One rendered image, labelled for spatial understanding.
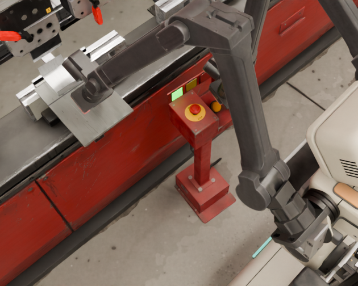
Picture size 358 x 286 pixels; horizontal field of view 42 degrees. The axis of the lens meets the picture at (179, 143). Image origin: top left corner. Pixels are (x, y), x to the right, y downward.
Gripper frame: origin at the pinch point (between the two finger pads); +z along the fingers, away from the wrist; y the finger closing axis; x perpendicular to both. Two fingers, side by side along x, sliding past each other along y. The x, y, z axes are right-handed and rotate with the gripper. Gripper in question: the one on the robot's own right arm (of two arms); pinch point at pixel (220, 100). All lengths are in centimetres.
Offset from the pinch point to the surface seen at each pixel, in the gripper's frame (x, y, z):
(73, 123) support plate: 48, 15, -19
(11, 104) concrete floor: 59, 81, 104
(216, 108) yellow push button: 0.5, -0.4, 6.0
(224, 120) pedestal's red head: 0.4, -5.7, 6.6
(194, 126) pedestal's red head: 13.4, -2.8, -0.5
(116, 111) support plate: 36.0, 11.0, -19.6
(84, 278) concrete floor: 75, -22, 75
